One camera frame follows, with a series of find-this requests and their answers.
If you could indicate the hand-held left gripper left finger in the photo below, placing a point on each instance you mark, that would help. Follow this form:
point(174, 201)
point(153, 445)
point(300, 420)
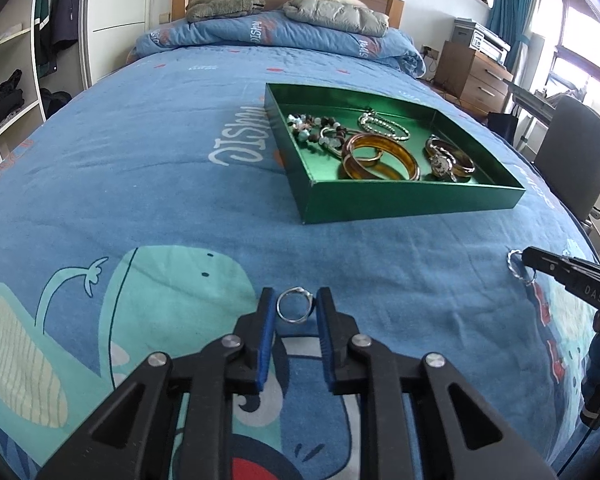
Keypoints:
point(265, 340)

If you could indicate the wall switch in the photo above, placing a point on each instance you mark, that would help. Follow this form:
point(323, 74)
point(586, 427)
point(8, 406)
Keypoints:
point(165, 16)

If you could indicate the wooden drawer cabinet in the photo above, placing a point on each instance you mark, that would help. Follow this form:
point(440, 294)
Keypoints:
point(480, 85)

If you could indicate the white printer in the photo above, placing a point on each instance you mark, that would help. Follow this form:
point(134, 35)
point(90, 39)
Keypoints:
point(480, 37)

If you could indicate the teal curtain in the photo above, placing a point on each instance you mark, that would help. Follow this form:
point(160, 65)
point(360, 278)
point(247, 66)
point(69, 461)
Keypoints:
point(515, 0)

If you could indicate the wall power socket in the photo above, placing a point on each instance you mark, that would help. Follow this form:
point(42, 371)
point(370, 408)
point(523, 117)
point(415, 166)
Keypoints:
point(430, 51)

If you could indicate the black backpack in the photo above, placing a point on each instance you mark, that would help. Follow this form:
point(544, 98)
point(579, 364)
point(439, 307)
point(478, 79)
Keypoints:
point(55, 102)

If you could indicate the white wardrobe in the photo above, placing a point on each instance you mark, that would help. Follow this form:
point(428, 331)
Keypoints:
point(115, 20)

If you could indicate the large amber bangle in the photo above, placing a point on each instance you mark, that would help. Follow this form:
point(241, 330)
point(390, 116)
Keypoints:
point(410, 167)

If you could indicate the metal wristwatch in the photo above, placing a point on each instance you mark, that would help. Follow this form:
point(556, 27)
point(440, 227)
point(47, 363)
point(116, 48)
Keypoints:
point(437, 164)

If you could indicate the black bag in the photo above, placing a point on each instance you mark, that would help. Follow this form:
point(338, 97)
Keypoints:
point(502, 125)

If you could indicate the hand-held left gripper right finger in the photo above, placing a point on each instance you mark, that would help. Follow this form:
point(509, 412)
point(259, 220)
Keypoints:
point(325, 340)

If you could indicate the dark wide bangle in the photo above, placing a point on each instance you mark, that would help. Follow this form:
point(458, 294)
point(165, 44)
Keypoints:
point(467, 165)

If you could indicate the grey chair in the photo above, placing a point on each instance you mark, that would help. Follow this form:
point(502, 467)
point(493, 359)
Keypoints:
point(570, 150)

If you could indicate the folded blue quilt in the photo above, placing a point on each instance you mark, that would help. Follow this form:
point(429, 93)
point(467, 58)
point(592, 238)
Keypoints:
point(280, 30)

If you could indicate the green tray box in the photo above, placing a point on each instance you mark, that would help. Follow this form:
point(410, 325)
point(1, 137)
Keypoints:
point(330, 205)

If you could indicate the black folded clothes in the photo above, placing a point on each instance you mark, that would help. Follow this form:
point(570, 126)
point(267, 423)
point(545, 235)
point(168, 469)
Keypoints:
point(5, 97)

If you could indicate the thin gold metal bangle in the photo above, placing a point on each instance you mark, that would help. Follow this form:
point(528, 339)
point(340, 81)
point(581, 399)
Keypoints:
point(347, 147)

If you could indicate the grey down jacket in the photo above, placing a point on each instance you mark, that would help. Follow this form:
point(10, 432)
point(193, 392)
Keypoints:
point(340, 15)

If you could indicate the hanging dark clothes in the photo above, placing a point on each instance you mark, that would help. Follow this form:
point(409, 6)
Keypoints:
point(65, 10)

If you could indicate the grey plush garment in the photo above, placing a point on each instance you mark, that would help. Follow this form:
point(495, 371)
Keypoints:
point(220, 7)

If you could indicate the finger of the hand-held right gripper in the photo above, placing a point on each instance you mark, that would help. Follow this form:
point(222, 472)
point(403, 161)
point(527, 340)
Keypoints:
point(555, 262)

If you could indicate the blue printed bedsheet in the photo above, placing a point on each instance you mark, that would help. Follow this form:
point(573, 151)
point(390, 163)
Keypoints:
point(155, 185)

